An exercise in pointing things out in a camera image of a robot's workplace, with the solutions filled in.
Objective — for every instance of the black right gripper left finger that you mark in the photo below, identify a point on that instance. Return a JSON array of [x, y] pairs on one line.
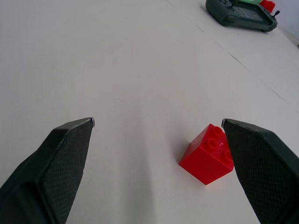
[[53, 168]]

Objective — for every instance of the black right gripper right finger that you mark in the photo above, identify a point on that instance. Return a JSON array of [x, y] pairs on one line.
[[259, 168]]

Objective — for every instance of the red toy brick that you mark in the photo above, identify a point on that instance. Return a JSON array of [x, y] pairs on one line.
[[205, 161]]

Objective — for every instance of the dark handheld remote controller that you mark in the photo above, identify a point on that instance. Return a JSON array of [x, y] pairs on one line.
[[243, 14]]

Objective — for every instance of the small red plastic object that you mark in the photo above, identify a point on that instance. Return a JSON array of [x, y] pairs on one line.
[[268, 4]]

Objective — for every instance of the green plastic object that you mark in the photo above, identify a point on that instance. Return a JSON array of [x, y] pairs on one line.
[[248, 2]]

